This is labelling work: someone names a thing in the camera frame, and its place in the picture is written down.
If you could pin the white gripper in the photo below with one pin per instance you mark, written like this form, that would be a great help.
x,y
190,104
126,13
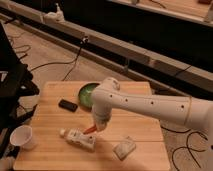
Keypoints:
x,y
100,121

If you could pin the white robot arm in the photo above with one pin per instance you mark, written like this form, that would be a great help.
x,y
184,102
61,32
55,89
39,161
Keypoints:
x,y
188,111

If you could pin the white sponge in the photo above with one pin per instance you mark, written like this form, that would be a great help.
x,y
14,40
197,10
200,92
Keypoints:
x,y
124,148

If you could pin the green bowl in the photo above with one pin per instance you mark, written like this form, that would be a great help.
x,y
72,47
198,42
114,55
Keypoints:
x,y
84,94

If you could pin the white plastic bottle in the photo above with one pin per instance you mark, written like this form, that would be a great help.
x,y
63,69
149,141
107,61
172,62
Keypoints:
x,y
74,136

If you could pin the black rectangular block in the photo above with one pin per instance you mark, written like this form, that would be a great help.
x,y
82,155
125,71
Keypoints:
x,y
68,105

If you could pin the white paper cup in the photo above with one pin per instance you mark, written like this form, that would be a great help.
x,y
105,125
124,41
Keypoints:
x,y
23,137

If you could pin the black equipment stand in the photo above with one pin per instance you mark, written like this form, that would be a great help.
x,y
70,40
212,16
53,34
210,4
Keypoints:
x,y
15,82

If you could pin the white power strip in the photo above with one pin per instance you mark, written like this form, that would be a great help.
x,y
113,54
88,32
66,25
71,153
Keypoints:
x,y
57,16

